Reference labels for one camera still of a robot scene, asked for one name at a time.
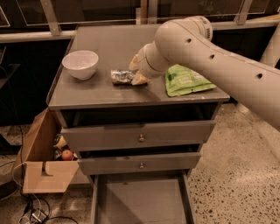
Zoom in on metal window railing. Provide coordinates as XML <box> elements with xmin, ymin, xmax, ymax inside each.
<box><xmin>0</xmin><ymin>0</ymin><xmax>280</xmax><ymax>44</ymax></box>

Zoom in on grey drawer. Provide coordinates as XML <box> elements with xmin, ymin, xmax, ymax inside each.
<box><xmin>61</xmin><ymin>120</ymin><xmax>215</xmax><ymax>151</ymax></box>
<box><xmin>78</xmin><ymin>152</ymin><xmax>201</xmax><ymax>176</ymax></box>
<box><xmin>90</xmin><ymin>171</ymin><xmax>196</xmax><ymax>224</ymax></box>

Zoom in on grey drawer cabinet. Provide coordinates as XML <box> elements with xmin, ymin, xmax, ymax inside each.
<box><xmin>45</xmin><ymin>23</ymin><xmax>233</xmax><ymax>224</ymax></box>

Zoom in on white ceramic bowl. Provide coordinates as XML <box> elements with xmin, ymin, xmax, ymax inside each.
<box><xmin>62</xmin><ymin>50</ymin><xmax>99</xmax><ymax>80</ymax></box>

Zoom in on grey top drawer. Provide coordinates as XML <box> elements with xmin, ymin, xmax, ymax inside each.
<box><xmin>61</xmin><ymin>120</ymin><xmax>215</xmax><ymax>151</ymax></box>

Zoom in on grey bottom drawer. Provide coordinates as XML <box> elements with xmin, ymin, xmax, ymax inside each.
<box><xmin>90</xmin><ymin>171</ymin><xmax>196</xmax><ymax>224</ymax></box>

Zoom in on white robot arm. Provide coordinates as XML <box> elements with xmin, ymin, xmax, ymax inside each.
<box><xmin>129</xmin><ymin>16</ymin><xmax>280</xmax><ymax>130</ymax></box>

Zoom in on red apple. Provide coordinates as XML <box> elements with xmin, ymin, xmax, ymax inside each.
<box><xmin>61</xmin><ymin>150</ymin><xmax>74</xmax><ymax>161</ymax></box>

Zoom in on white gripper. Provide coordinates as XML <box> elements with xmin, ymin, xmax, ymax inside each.
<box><xmin>129</xmin><ymin>42</ymin><xmax>172</xmax><ymax>86</ymax></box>

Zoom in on packaged item in box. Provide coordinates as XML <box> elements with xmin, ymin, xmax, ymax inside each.
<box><xmin>53</xmin><ymin>134</ymin><xmax>68</xmax><ymax>151</ymax></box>

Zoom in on cables on floor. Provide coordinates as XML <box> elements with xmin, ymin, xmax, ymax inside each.
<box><xmin>0</xmin><ymin>158</ymin><xmax>81</xmax><ymax>224</ymax></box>

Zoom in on grey middle drawer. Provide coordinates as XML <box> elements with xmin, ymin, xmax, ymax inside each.
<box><xmin>78</xmin><ymin>152</ymin><xmax>201</xmax><ymax>176</ymax></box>

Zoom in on green snack bag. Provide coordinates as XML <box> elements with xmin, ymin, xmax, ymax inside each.
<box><xmin>164</xmin><ymin>65</ymin><xmax>216</xmax><ymax>97</ymax></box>

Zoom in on brown cardboard box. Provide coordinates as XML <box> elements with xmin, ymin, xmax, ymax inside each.
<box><xmin>12</xmin><ymin>108</ymin><xmax>79</xmax><ymax>194</ymax></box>

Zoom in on silver redbull can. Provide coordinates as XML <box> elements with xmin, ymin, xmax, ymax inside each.
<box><xmin>111</xmin><ymin>69</ymin><xmax>135</xmax><ymax>85</ymax></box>

